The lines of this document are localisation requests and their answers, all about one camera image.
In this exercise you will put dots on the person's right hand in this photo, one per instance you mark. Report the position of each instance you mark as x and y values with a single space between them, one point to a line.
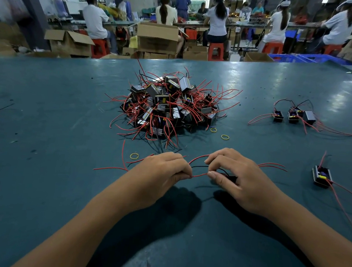
251 185

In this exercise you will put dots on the person's left thumb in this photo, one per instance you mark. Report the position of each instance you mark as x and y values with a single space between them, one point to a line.
181 176

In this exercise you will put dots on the blue plastic crate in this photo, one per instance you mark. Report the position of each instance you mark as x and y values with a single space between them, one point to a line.
287 58
326 58

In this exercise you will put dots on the large cardboard box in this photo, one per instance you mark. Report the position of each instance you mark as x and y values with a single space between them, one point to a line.
157 38

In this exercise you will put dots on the person's right thumb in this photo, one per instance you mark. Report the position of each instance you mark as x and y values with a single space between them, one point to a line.
221 181

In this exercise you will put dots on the person's right forearm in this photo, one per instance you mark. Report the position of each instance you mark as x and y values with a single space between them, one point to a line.
317 245

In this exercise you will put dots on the flat cardboard box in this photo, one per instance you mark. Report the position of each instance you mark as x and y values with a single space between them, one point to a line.
195 53

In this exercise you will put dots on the person's left forearm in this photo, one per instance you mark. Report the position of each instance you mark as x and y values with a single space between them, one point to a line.
85 232

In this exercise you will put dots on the small cardboard box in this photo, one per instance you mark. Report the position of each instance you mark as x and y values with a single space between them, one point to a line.
257 57

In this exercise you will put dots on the person's left hand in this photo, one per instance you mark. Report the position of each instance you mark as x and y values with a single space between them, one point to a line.
153 179

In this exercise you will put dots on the yellow rubber band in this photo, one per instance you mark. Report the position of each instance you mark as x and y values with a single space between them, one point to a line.
213 130
225 137
134 155

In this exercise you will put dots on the long background workbench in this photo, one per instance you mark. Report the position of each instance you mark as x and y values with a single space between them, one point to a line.
192 23

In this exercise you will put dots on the person's right middle finger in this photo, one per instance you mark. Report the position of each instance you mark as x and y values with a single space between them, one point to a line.
223 153

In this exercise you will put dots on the red plastic stool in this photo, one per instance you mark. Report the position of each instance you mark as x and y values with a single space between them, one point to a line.
216 51
332 49
99 48
272 48

